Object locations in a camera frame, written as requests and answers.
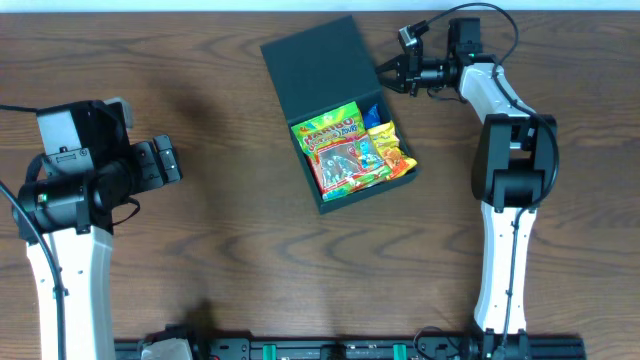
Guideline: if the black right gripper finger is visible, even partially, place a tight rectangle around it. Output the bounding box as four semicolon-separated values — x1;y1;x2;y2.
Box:
378;74;411;94
375;54;408;74

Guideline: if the Haribo gummy worms bag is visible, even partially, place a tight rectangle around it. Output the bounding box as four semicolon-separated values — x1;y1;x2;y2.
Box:
292;102;391;201

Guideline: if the blue cookie packet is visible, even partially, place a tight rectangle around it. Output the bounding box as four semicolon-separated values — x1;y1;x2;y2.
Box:
362;104;382;130

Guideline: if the yellow orange biscuit packet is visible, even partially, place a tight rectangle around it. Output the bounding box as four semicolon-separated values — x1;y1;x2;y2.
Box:
367;121;417;181

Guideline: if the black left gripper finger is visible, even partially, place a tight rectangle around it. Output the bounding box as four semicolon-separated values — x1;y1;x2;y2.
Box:
153;134;175;158
159;149;183;184

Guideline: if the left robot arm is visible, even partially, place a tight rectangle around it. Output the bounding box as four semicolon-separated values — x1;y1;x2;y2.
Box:
10;97;183;359

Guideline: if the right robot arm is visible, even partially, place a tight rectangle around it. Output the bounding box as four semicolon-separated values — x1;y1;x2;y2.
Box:
376;17;559;359

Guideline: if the black box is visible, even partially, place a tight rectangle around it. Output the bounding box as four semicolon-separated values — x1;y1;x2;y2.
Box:
261;16;420;214

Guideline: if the black mounting rail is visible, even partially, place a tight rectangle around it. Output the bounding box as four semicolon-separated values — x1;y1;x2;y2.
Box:
115;326;587;360

